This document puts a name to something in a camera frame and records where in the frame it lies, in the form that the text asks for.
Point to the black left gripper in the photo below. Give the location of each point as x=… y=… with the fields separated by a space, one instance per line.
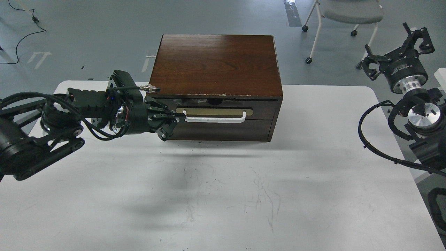
x=151 y=116

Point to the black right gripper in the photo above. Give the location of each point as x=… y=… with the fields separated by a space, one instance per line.
x=406 y=68

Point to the wooden drawer with white handle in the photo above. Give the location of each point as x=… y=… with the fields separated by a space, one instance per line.
x=262 y=109

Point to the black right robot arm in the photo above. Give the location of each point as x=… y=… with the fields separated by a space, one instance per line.
x=418 y=116

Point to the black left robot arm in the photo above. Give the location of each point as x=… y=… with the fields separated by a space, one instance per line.
x=38 y=129

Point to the dark wooden drawer cabinet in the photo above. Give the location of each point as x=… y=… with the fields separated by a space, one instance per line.
x=217 y=67

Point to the grey office chair on wheels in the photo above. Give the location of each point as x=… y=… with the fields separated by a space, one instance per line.
x=346 y=11

